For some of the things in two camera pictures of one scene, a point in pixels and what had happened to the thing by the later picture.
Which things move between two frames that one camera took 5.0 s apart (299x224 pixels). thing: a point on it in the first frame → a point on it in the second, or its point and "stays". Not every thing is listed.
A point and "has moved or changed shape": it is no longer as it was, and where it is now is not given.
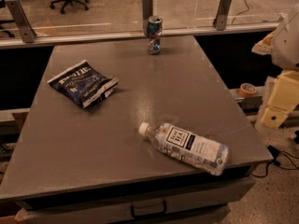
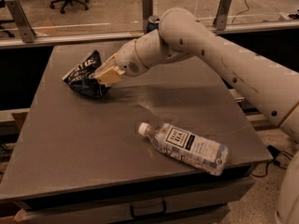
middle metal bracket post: [147, 9] stays
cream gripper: [287, 46] → [127, 59]
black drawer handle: [134, 216] stays
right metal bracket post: [221, 18] stays
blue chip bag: [82, 86] has moved or changed shape
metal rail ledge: [135, 35] stays
